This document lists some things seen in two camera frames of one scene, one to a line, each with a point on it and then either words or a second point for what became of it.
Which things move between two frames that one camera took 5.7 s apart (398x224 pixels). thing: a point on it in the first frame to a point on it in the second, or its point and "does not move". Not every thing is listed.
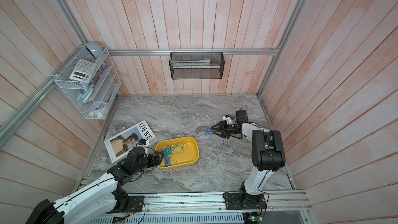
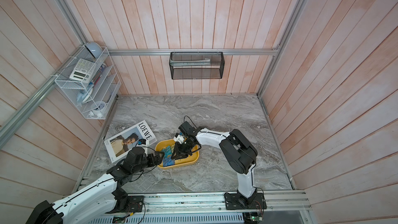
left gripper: (152, 163) does not move
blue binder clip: (168, 161) does not move
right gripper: (222, 128) to (179, 151)
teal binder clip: (167, 151) does not move
